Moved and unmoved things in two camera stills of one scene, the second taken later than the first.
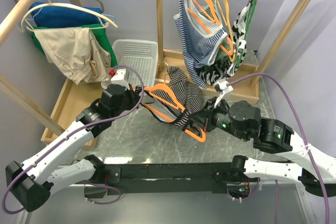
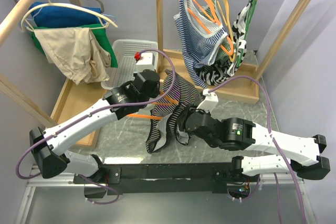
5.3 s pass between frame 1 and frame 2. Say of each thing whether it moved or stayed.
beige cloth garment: stayed
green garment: stayed
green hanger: stayed
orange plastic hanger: moved
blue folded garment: stayed
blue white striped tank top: stayed
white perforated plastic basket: stayed
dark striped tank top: moved
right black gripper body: moved
